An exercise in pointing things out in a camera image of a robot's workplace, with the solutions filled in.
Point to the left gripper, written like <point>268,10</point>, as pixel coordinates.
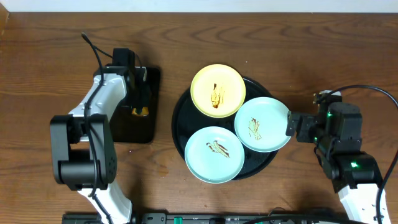
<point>140,93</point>

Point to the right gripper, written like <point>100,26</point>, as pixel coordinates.
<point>305,121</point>

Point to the orange green scrub sponge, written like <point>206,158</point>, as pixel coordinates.
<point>142,112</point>

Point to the light blue plate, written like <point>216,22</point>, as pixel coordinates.
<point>261,123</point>
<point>214,155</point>

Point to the yellow plate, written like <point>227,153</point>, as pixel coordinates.
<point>218,90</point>

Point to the light blue plate front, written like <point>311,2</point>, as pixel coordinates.
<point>214,155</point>

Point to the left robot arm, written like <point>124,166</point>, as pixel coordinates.
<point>83,151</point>

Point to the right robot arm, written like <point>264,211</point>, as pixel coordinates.
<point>336,133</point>

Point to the black rectangular tray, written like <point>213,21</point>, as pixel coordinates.
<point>126,127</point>

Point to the black round tray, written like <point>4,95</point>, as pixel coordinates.
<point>187,119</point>

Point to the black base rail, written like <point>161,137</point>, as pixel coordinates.
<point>162,218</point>

